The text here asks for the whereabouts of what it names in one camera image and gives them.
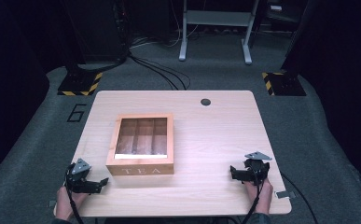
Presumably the black equipment cabinet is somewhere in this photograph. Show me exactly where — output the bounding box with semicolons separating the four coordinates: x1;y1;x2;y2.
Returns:
63;0;130;64

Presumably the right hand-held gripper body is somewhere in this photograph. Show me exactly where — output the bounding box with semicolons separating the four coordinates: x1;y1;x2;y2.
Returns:
243;150;273;187

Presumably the person's left hand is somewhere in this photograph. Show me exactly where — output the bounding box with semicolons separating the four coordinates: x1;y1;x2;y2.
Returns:
54;185;89;221

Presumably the white metal desk frame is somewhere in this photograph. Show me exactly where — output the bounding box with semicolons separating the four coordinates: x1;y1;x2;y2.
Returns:
178;0;260;65

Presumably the bundle of black floor cables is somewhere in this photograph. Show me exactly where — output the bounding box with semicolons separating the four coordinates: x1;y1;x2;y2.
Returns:
127;36;191;91

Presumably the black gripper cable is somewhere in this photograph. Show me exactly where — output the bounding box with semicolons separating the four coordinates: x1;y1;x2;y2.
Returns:
241;174;266;224
63;163;85;224

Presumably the wooden tea box glass lid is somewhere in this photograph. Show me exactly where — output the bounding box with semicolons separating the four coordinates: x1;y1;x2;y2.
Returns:
105;112;175;176

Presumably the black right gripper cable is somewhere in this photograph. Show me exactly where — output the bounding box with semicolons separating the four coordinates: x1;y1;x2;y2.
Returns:
241;174;266;224

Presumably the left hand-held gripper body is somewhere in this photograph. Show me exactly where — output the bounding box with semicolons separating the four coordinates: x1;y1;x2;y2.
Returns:
65;158;99;194

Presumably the thin black floor cable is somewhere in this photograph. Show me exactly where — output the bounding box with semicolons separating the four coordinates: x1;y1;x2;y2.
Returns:
279;171;320;224

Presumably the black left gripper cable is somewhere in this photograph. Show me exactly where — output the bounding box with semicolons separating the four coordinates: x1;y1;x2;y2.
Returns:
63;163;85;224

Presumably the black yellow striped base plate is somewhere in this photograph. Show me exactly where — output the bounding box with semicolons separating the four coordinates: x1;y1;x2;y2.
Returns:
57;71;104;97
260;71;307;97

